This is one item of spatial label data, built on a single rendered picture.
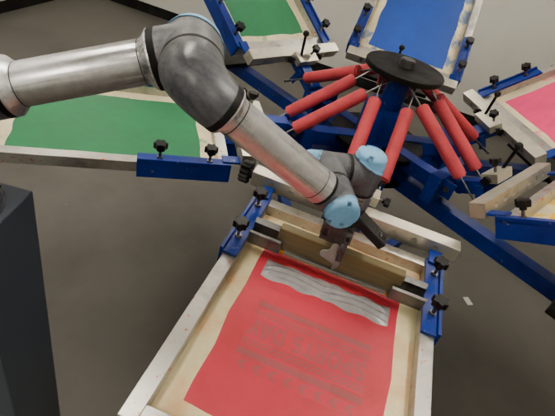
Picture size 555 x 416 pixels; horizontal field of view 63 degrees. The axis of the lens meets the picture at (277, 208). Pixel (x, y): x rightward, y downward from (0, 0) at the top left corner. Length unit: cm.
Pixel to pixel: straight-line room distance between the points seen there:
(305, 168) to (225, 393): 49
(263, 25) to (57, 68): 153
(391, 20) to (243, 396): 222
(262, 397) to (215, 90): 63
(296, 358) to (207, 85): 65
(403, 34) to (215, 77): 203
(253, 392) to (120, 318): 136
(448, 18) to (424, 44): 24
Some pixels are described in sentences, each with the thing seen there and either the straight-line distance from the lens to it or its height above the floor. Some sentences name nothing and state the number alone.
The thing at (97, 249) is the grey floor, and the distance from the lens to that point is 262.
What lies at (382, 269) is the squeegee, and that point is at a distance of 125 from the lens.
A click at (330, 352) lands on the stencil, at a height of 96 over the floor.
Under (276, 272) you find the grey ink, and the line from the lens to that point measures 125.
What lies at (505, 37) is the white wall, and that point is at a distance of 527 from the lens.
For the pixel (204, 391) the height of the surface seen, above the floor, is 96.
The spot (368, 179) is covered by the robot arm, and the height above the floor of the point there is 131.
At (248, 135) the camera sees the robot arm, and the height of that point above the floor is 145.
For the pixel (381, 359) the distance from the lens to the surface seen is 119.
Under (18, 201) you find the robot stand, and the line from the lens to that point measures 103.
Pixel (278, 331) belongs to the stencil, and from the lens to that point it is 114.
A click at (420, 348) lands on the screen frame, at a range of 122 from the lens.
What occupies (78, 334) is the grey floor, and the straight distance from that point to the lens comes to 228.
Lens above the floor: 184
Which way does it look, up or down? 37 degrees down
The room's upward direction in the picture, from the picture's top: 16 degrees clockwise
